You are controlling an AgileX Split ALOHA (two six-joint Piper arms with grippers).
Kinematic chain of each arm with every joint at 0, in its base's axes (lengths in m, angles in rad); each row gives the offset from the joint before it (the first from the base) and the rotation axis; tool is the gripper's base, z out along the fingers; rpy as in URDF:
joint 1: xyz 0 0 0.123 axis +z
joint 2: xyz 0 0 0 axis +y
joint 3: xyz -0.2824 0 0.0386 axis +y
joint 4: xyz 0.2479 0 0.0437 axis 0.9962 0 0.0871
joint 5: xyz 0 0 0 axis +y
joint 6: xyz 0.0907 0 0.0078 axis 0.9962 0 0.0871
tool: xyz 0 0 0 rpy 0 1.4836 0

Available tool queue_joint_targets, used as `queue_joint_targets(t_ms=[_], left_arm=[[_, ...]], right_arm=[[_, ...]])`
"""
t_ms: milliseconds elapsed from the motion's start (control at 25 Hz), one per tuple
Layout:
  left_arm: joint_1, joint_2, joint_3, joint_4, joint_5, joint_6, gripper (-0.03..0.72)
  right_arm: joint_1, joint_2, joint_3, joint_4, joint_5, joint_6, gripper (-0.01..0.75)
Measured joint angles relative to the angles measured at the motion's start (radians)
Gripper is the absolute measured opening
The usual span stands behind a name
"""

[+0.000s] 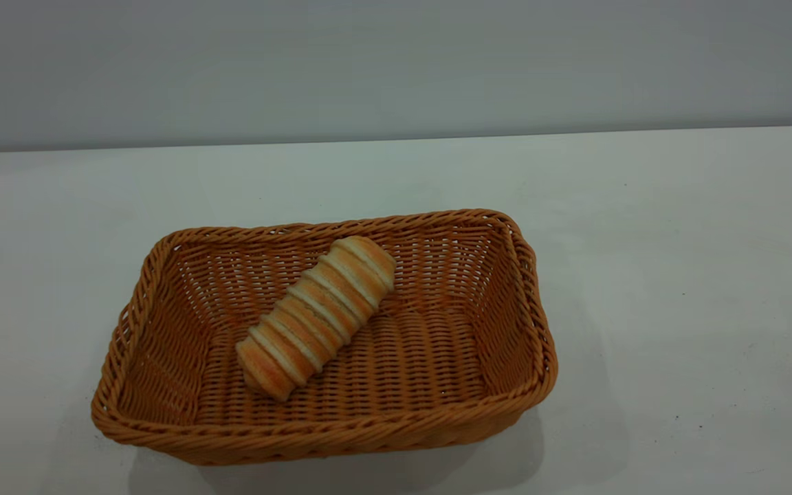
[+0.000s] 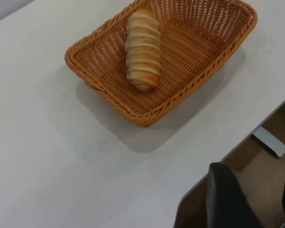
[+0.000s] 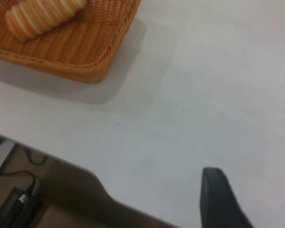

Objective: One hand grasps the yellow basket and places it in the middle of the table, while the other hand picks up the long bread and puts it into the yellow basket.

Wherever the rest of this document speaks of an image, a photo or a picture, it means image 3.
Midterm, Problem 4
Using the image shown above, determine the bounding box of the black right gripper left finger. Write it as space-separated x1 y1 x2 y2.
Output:
199 167 254 228

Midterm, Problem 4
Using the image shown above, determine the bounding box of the orange woven wicker basket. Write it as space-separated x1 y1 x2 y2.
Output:
0 0 143 84

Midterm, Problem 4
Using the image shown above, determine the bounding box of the striped oblong bread roll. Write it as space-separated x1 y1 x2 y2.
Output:
5 0 87 42

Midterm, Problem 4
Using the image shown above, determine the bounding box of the black device under table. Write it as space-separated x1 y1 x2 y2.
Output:
0 186 42 228

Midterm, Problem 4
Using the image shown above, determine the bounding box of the white box under table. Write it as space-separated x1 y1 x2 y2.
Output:
0 139 16 178

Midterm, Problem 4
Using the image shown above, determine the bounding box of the black looped floor cable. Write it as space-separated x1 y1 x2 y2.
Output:
25 147 46 166

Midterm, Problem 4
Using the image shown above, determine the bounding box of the black plugged cable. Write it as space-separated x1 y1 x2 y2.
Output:
0 170 38 193

